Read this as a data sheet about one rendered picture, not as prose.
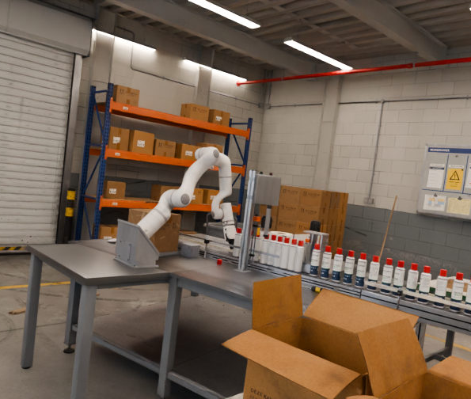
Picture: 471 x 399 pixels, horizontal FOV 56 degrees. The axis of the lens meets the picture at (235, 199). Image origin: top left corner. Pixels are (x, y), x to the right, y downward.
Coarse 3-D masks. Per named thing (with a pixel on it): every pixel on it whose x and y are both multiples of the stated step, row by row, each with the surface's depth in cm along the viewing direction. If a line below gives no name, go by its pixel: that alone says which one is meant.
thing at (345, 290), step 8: (208, 256) 325; (216, 256) 321; (224, 256) 317; (248, 264) 304; (256, 264) 300; (264, 272) 296; (272, 272) 294; (280, 272) 290; (288, 272) 286; (304, 280) 280; (312, 280) 277; (320, 280) 273; (328, 288) 270; (344, 288) 264; (352, 288) 261; (360, 296) 258
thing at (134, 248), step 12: (120, 228) 279; (132, 228) 269; (120, 240) 278; (132, 240) 268; (144, 240) 268; (120, 252) 277; (132, 252) 267; (144, 252) 269; (156, 252) 274; (132, 264) 267; (144, 264) 270; (156, 264) 276
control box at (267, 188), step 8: (256, 176) 288; (264, 176) 288; (256, 184) 287; (264, 184) 289; (272, 184) 290; (280, 184) 292; (256, 192) 287; (264, 192) 289; (272, 192) 291; (256, 200) 288; (264, 200) 290; (272, 200) 291
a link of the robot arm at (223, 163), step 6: (198, 150) 312; (198, 156) 311; (222, 156) 316; (216, 162) 316; (222, 162) 315; (228, 162) 317; (222, 168) 317; (228, 168) 317; (222, 174) 317; (228, 174) 318
